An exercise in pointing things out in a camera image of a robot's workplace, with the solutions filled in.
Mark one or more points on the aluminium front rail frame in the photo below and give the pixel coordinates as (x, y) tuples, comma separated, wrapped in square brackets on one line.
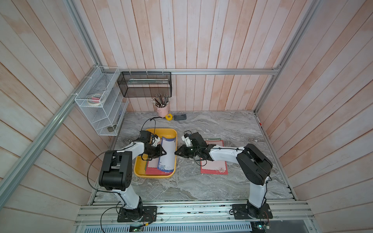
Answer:
[(282, 216)]

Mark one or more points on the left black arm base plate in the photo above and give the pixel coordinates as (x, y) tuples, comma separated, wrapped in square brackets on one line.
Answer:
[(141, 214)]

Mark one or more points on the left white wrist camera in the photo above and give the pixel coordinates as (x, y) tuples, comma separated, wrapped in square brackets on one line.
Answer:
[(155, 140)]

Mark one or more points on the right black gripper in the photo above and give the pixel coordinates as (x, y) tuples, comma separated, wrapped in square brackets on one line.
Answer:
[(183, 150)]

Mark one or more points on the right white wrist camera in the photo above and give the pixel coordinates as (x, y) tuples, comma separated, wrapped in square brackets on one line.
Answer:
[(187, 140)]

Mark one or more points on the red bordered stationery paper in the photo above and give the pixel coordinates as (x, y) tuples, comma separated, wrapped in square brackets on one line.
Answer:
[(152, 169), (214, 167)]

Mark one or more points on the yellow plastic storage tray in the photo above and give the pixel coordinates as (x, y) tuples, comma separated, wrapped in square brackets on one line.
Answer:
[(140, 165)]

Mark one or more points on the yellow tape measure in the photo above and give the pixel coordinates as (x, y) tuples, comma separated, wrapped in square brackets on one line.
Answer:
[(169, 117)]

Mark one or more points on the pink pencil cup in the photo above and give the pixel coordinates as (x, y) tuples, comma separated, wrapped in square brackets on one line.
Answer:
[(162, 111)]

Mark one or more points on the tape roll on shelf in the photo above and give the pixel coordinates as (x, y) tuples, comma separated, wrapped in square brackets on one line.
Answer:
[(96, 99)]

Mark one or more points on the black mesh wall basket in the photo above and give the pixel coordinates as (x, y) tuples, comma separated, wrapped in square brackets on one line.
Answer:
[(145, 84)]

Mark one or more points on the pencils bundle in cup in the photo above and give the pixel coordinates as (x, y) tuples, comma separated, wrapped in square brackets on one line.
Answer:
[(160, 101)]

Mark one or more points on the green bordered stationery paper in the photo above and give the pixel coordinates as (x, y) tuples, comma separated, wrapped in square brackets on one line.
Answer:
[(212, 139)]

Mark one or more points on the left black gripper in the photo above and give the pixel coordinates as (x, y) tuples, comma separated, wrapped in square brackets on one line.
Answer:
[(159, 153)]

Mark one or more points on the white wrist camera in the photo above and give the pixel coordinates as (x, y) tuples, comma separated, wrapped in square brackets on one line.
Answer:
[(187, 140), (155, 140)]

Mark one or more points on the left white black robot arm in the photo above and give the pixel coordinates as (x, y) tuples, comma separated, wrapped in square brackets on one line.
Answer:
[(116, 174)]

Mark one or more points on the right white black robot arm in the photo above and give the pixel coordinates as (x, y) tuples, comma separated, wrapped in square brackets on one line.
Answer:
[(255, 165)]

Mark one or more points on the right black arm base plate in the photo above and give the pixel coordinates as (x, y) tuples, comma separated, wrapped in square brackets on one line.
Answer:
[(248, 211)]

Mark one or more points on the white wire shelf rack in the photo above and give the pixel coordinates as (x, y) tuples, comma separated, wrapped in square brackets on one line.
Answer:
[(106, 119)]

